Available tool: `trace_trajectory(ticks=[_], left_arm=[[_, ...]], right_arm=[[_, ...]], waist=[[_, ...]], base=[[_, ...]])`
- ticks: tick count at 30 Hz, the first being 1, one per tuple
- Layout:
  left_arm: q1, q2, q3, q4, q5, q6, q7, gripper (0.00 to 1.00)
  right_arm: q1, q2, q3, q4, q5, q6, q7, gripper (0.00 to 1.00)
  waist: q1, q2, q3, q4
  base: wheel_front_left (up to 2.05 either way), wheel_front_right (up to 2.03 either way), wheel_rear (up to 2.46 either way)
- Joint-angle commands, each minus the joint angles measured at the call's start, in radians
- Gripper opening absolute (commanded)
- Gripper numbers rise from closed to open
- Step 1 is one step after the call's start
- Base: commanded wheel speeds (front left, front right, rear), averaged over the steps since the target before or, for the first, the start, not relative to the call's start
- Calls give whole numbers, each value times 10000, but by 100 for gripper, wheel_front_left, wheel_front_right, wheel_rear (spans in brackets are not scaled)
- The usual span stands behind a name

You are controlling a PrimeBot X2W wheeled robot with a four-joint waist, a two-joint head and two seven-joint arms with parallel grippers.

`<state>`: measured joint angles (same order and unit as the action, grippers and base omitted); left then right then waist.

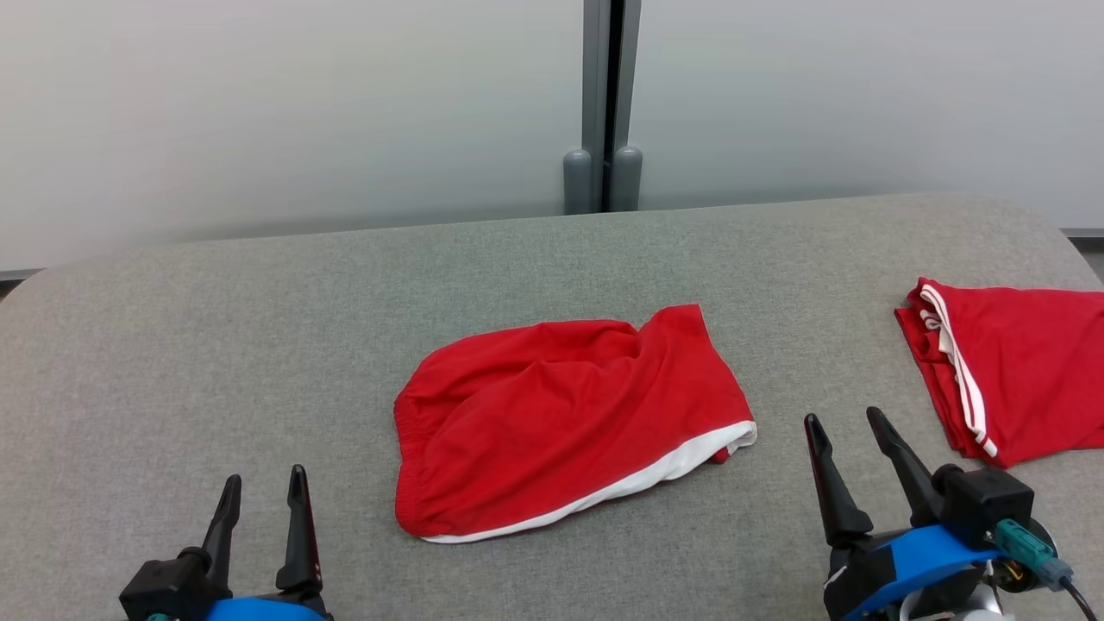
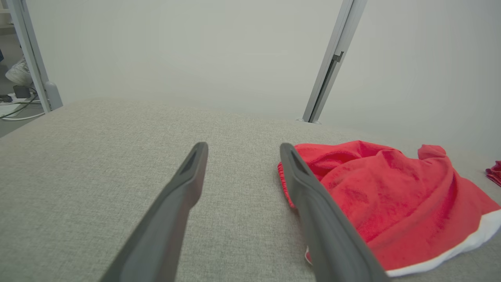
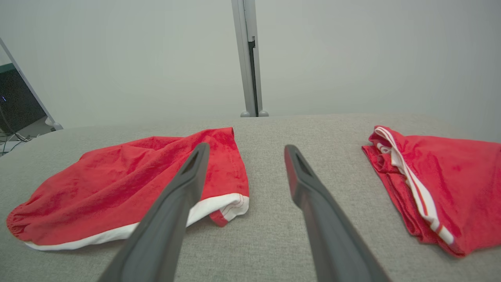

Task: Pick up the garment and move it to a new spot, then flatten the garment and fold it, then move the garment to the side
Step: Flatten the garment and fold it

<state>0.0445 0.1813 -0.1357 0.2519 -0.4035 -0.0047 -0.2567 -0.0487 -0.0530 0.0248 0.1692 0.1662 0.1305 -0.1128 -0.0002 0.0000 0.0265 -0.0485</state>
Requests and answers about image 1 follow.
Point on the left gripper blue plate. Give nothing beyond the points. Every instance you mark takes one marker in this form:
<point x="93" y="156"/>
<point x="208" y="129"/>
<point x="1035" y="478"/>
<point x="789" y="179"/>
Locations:
<point x="259" y="611"/>

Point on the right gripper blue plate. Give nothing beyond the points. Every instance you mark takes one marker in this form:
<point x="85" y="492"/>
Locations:
<point x="914" y="556"/>

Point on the red jersey black white print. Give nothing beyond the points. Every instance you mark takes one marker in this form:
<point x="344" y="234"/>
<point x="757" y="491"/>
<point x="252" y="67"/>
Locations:
<point x="1035" y="362"/>

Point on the red shorts white stripe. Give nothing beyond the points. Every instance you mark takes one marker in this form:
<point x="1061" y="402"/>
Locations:
<point x="552" y="423"/>

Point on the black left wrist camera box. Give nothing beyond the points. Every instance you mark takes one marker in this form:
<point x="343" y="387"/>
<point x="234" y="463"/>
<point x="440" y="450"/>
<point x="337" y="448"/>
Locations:
<point x="168" y="586"/>

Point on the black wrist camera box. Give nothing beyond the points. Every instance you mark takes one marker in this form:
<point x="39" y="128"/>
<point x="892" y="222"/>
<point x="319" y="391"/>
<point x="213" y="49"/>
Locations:
<point x="987" y="504"/>
<point x="168" y="586"/>

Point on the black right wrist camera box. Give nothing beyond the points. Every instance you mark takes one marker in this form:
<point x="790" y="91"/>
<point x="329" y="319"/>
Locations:
<point x="987" y="504"/>

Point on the grey partition post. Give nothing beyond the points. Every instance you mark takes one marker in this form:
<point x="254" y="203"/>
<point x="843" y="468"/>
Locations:
<point x="586" y="103"/>
<point x="628" y="103"/>

